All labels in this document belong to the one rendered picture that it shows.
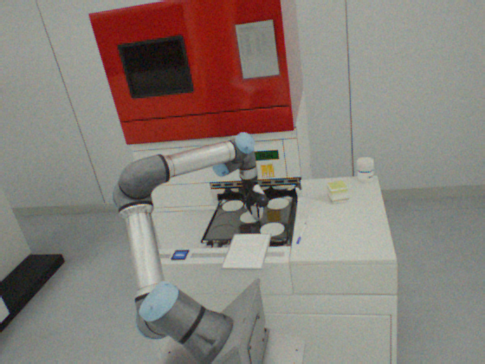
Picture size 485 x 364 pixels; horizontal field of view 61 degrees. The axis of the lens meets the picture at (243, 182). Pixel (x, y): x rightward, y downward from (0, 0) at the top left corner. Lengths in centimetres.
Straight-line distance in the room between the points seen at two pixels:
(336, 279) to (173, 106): 102
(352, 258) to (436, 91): 222
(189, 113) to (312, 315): 99
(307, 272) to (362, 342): 36
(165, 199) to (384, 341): 122
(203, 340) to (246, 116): 100
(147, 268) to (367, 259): 70
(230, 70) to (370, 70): 173
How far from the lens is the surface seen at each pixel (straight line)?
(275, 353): 135
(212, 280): 154
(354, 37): 328
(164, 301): 115
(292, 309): 157
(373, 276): 146
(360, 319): 159
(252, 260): 145
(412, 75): 338
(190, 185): 209
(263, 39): 173
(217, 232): 177
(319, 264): 144
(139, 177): 131
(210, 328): 117
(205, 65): 181
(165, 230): 228
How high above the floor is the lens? 182
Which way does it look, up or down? 25 degrees down
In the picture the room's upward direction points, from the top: 10 degrees counter-clockwise
